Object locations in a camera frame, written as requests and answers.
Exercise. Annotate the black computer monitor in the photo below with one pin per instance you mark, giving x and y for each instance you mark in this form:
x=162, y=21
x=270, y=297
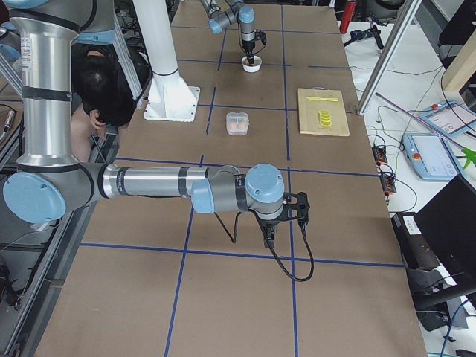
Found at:
x=447, y=222

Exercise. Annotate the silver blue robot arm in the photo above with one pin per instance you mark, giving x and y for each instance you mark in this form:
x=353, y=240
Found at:
x=51, y=181
x=237, y=13

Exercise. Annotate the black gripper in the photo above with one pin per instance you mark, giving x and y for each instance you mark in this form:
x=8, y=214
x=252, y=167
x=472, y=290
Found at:
x=268, y=224
x=248, y=46

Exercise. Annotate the bamboo cutting board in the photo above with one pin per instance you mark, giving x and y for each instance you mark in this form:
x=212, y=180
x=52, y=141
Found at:
x=308, y=115

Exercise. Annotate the red cylinder bottle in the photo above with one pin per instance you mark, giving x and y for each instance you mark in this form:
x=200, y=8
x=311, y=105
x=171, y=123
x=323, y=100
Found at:
x=347, y=15

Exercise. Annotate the aluminium frame post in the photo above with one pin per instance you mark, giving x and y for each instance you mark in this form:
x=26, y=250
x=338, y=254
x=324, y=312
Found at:
x=406, y=15

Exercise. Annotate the small black tripod stand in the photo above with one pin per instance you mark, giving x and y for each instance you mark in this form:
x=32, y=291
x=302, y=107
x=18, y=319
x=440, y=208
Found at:
x=372, y=32

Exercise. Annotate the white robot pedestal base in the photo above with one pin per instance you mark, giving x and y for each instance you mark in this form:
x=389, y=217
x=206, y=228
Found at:
x=169, y=98

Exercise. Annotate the seated person in black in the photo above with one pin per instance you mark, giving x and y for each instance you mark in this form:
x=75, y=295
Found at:
x=106, y=98

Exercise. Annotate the white round bowl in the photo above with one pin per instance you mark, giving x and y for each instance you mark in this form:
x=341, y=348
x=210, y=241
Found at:
x=253, y=68

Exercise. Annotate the yellow plastic knife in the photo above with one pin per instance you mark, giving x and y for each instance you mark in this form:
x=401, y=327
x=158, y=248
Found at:
x=327, y=99

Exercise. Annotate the far blue teach pendant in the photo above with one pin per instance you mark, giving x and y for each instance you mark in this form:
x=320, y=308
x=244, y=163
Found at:
x=450, y=118

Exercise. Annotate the near blue teach pendant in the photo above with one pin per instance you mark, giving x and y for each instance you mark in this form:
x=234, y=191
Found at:
x=430, y=157

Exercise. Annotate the orange black electronics board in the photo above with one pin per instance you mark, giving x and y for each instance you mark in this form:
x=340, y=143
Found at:
x=380, y=155

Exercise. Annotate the blue teach pendant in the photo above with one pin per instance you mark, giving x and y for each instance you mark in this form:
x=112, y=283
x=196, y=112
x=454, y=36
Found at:
x=450, y=118
x=430, y=157

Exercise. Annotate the reacher grabber stick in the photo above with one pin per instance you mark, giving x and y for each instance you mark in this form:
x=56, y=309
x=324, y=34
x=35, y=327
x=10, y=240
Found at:
x=469, y=154

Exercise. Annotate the clear plastic egg box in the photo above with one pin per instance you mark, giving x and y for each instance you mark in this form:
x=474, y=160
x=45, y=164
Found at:
x=237, y=118

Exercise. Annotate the black box device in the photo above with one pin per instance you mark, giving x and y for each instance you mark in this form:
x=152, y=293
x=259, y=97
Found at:
x=416, y=252

